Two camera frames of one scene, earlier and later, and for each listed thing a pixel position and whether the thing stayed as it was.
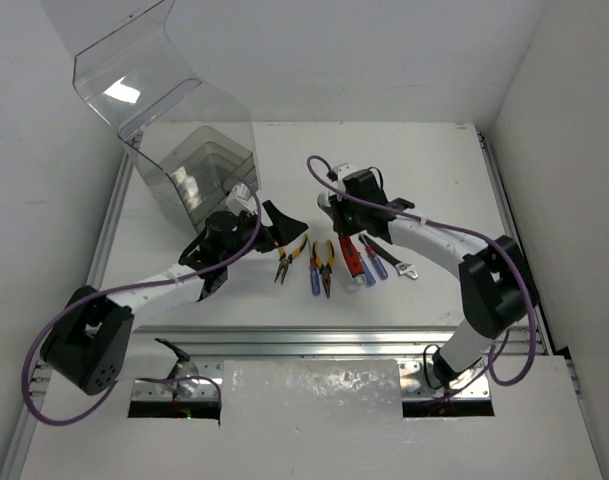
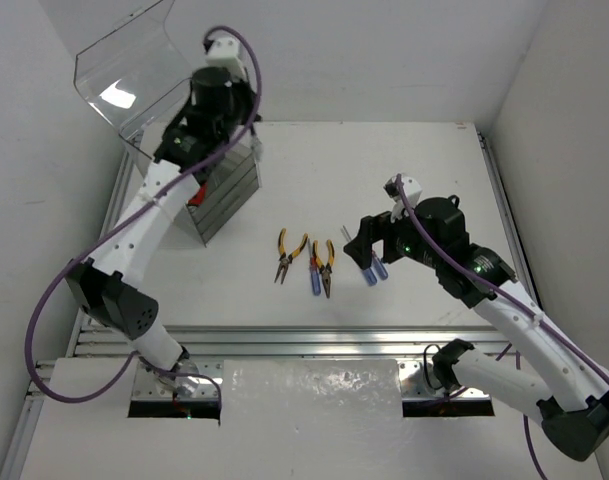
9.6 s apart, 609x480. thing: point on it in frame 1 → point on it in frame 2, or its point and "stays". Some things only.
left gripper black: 264,233 → 249,107
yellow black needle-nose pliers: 286,260 stays
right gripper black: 345,228 → 373,228
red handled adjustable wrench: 353,260 → 199,198
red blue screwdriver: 382,272 stays
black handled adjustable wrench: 403,268 → 257,147
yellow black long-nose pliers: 325,270 stays
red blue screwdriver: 368,273 stays
